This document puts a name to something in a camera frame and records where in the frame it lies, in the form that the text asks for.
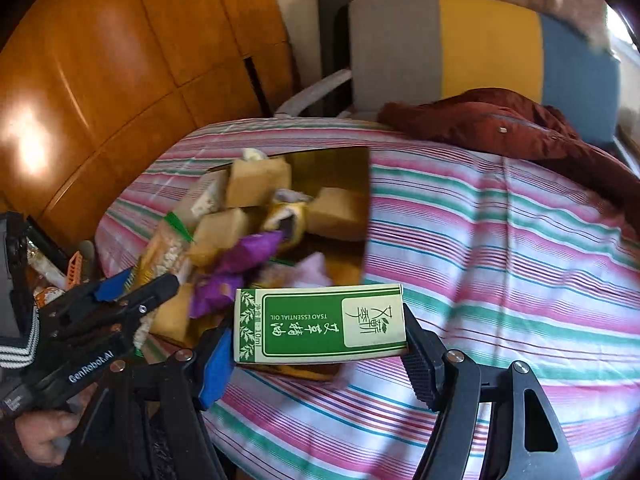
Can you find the yellow pouch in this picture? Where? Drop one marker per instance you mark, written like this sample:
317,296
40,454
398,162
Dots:
295,212

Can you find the person's left forearm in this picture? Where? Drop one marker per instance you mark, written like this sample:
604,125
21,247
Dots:
17,345

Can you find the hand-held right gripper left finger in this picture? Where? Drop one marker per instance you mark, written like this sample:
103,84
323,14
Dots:
215,370

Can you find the small yellow sponge block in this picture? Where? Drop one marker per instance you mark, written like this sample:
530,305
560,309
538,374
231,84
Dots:
220,232

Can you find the person's left hand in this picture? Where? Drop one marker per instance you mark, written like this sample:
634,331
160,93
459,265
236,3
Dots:
40,435

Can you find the striped bedsheet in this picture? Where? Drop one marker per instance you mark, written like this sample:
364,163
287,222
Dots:
500,285

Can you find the black monitor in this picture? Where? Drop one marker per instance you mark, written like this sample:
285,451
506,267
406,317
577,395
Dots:
12,270

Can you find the green carton box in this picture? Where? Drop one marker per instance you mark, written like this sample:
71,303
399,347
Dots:
310,330

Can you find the pink striped sock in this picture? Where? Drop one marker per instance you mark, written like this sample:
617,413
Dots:
310,270

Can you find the orange plastic clip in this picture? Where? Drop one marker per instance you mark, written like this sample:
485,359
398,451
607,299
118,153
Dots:
74,270

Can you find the clear snack packet green label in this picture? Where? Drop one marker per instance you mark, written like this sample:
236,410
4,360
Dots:
165,255

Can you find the dark red box gold interior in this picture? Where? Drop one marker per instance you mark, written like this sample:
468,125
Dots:
332,170

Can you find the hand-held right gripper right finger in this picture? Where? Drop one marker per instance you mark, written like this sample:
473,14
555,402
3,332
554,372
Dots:
420,365

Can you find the orange wooden cabinet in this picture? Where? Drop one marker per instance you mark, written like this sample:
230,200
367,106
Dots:
100,85

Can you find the large purple snack packet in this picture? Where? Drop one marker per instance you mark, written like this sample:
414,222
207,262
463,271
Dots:
250,252

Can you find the maroon down jacket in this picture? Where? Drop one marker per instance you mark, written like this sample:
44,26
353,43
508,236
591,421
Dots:
500,120

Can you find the small white box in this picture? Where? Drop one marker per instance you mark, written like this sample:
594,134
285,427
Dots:
205,197

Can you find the grey yellow blue chair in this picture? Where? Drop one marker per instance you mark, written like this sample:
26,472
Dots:
400,50

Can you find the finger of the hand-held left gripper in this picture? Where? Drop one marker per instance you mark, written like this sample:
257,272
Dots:
112,287
150,295

